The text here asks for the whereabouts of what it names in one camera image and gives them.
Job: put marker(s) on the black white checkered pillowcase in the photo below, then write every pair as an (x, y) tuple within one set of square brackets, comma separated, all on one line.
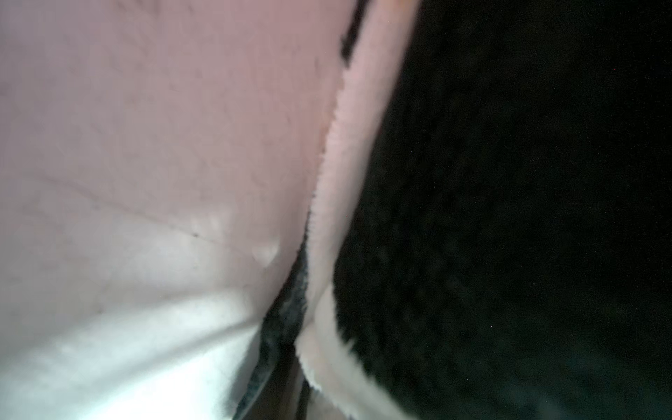
[(336, 209)]

